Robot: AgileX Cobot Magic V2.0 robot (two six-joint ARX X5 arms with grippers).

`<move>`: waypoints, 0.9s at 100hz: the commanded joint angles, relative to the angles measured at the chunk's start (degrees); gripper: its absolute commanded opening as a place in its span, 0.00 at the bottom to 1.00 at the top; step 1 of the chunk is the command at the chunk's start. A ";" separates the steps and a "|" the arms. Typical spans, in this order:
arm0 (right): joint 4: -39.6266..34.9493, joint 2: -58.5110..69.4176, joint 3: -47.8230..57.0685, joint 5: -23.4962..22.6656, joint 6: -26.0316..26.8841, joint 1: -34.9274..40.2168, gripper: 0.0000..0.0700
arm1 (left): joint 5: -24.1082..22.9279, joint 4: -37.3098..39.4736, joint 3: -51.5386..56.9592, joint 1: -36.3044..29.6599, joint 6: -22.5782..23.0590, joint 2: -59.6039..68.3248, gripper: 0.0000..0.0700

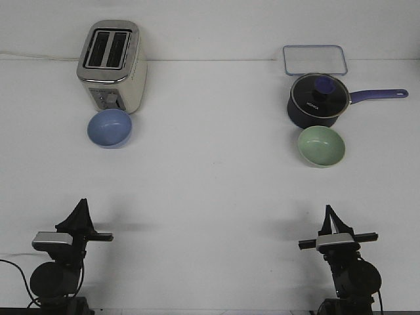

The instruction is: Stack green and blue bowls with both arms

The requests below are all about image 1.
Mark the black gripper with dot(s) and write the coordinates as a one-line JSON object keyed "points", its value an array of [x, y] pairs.
{"points": [[346, 251], [78, 219]]}

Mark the green bowl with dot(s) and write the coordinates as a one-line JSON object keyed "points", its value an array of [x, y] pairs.
{"points": [[321, 146]]}

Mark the blue bowl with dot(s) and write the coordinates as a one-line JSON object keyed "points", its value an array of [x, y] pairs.
{"points": [[111, 128]]}

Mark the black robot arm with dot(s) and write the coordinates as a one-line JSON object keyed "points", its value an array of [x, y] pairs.
{"points": [[355, 280], [56, 283]]}

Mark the dark blue saucepan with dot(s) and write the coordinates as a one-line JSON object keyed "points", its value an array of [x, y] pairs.
{"points": [[304, 121]]}

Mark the glass pot lid blue knob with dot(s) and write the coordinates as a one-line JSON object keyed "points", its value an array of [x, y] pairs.
{"points": [[320, 95]]}

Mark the cream and chrome toaster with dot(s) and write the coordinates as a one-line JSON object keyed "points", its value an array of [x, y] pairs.
{"points": [[112, 67]]}

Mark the clear rectangular container lid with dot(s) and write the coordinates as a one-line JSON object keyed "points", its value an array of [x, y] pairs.
{"points": [[304, 59]]}

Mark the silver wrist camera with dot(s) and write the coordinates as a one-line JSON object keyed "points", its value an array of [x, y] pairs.
{"points": [[333, 241], [43, 239]]}

